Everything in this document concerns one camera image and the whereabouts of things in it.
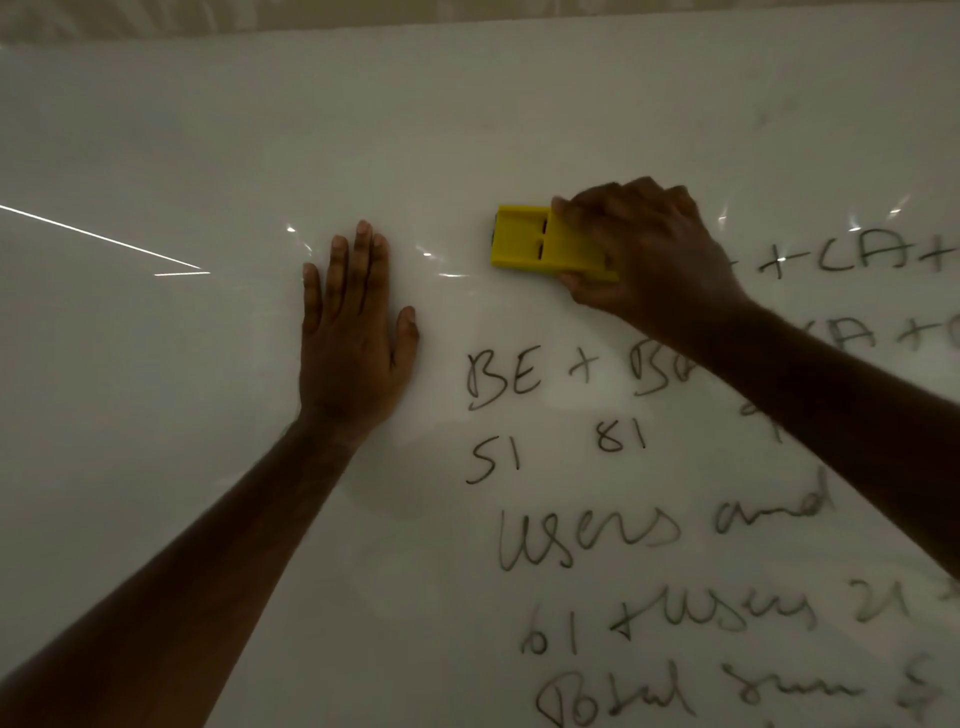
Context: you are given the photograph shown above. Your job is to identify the person's left hand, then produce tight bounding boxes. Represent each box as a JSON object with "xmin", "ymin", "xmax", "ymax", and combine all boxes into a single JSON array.
[{"xmin": 298, "ymin": 219, "xmax": 420, "ymax": 447}]

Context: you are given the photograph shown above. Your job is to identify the person's right hand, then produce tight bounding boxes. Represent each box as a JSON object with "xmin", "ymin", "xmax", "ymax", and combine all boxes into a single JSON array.
[{"xmin": 550, "ymin": 177, "xmax": 760, "ymax": 348}]

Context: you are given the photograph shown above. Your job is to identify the yellow whiteboard eraser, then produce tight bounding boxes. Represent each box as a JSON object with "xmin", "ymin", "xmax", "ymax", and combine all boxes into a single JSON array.
[{"xmin": 491, "ymin": 204, "xmax": 621, "ymax": 285}]

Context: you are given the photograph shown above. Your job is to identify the person's left forearm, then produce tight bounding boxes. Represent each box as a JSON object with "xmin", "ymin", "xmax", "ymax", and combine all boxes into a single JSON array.
[{"xmin": 0, "ymin": 414, "xmax": 363, "ymax": 728}]

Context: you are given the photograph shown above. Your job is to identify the person's right forearm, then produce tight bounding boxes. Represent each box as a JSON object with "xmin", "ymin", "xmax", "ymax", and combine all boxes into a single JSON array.
[{"xmin": 678, "ymin": 297, "xmax": 960, "ymax": 580}]

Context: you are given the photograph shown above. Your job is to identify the white whiteboard with black writing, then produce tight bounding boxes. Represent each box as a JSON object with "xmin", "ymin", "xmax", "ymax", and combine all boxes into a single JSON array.
[{"xmin": 0, "ymin": 3, "xmax": 960, "ymax": 728}]

